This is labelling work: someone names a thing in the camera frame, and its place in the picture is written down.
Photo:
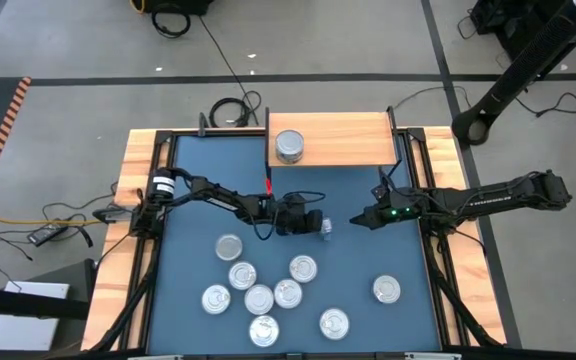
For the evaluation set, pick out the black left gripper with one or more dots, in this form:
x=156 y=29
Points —
x=300 y=220

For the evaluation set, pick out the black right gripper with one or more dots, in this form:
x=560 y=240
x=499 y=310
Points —
x=395 y=212

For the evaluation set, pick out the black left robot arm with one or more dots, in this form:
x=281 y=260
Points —
x=218 y=197

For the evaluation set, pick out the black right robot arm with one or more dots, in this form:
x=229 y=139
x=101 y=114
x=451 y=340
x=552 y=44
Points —
x=493 y=197

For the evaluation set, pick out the green Bumble Bee tuna can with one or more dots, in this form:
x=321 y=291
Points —
x=228 y=247
x=259 y=299
x=386 y=289

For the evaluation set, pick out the blue table mat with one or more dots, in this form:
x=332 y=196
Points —
x=368 y=325

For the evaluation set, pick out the black control box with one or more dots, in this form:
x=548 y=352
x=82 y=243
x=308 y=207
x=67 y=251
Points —
x=113 y=215

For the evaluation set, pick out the black equipment pile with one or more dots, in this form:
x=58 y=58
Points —
x=498 y=20

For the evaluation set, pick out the black equipment case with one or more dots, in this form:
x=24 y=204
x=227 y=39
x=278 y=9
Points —
x=178 y=5

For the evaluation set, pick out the black power adapter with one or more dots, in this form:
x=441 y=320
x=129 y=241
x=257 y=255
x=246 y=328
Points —
x=48 y=234

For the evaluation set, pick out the yellow object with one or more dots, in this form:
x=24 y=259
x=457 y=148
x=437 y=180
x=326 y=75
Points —
x=137 y=6

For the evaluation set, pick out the black stand bar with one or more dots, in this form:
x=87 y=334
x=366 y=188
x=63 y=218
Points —
x=18 y=302

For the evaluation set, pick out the white panel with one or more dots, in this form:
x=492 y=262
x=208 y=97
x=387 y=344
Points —
x=23 y=320

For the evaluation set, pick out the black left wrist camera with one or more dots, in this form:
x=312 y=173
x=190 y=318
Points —
x=296 y=201

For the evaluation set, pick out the wooden shelf black frame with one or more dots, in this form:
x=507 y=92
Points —
x=338 y=137

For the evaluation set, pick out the black table frame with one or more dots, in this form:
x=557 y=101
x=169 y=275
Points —
x=218 y=133

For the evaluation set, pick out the black clamp post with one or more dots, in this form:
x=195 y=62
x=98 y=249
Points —
x=202 y=125

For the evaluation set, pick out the white bracket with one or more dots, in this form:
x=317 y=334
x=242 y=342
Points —
x=155 y=357
x=433 y=356

